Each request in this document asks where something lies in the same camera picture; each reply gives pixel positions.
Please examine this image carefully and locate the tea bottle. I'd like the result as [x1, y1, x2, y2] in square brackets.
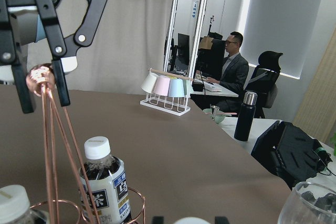
[174, 217, 209, 224]
[1, 185, 35, 223]
[79, 136, 132, 223]

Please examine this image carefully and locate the steel jigger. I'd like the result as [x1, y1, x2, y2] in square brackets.
[211, 105, 219, 121]

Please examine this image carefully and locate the dark thermos flask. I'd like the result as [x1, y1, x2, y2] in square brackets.
[234, 91, 257, 142]

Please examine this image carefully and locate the pink cup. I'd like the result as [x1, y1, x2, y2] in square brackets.
[154, 76, 171, 96]

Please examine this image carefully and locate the seated man in suit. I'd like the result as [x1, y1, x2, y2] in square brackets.
[192, 31, 249, 113]

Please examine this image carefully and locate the black desk monitor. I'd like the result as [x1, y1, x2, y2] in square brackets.
[178, 33, 190, 65]

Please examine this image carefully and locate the black foam case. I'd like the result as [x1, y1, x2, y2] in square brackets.
[251, 120, 332, 188]

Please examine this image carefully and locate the green cup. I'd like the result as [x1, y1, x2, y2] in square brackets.
[183, 80, 190, 97]

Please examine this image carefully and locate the copper wire bottle basket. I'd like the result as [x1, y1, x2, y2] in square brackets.
[25, 62, 146, 224]

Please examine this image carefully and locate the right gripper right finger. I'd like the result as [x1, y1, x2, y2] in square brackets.
[215, 216, 229, 224]

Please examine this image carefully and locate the small green bowl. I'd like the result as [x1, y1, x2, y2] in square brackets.
[203, 108, 237, 124]

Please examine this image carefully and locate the black office chair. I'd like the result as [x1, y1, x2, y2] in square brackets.
[245, 51, 283, 119]

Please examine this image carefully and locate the light blue cup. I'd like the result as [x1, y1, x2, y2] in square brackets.
[168, 79, 185, 98]

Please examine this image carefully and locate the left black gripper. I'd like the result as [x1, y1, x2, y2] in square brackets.
[1, 0, 107, 113]

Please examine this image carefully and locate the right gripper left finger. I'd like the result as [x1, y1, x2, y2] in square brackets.
[152, 216, 164, 224]

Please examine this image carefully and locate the white cup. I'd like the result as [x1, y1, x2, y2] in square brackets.
[141, 72, 158, 93]

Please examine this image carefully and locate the clear wine glass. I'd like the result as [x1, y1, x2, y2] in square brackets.
[278, 182, 335, 223]

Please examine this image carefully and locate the white cup drying rack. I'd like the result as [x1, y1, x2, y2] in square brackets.
[140, 68, 193, 116]

